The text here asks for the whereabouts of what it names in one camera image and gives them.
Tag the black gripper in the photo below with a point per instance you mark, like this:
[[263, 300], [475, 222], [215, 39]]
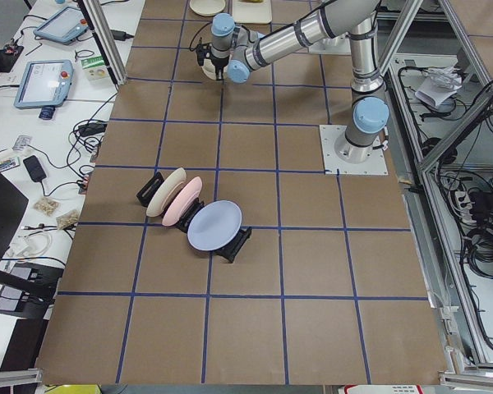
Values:
[[218, 64]]

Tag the white ceramic bowl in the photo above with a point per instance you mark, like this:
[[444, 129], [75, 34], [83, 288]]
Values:
[[208, 69]]

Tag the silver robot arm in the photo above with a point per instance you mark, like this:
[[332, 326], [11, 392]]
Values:
[[235, 52]]

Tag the white rectangular tray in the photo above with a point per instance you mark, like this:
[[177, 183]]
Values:
[[252, 12]]

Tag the cream round plate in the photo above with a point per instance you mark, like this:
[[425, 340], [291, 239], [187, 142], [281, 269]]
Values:
[[207, 7]]

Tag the black power adapter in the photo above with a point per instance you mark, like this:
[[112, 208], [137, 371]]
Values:
[[120, 35]]

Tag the pink plate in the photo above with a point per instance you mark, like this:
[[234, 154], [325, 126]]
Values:
[[182, 202]]

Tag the beige plate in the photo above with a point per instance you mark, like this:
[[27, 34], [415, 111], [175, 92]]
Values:
[[165, 193]]

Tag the green white carton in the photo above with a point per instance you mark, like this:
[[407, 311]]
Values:
[[94, 68]]

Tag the lavender plate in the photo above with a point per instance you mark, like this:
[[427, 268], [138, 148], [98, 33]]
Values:
[[215, 225]]

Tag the upper blue teach pendant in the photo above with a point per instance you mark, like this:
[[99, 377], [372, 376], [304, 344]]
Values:
[[63, 27]]

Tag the blue teach pendant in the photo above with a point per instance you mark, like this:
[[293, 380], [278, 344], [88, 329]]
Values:
[[63, 27], [44, 83]]

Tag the black dish rack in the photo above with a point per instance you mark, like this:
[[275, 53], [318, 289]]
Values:
[[228, 252]]

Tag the lower blue teach pendant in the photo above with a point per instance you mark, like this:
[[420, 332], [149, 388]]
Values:
[[44, 83]]

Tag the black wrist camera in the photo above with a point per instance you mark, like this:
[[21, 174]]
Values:
[[203, 52]]

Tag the aluminium frame post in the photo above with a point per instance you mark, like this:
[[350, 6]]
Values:
[[96, 20]]

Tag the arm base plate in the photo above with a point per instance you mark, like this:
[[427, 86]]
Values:
[[341, 158]]

